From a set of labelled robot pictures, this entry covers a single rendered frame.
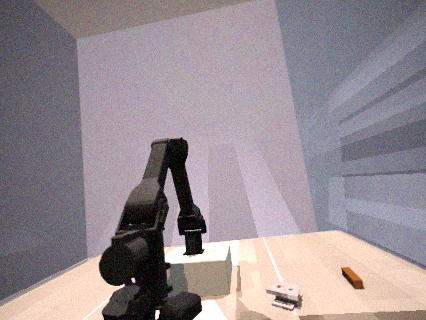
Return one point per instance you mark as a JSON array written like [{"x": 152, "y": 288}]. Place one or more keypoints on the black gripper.
[{"x": 184, "y": 306}]

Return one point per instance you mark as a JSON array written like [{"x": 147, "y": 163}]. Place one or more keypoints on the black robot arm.
[{"x": 136, "y": 246}]

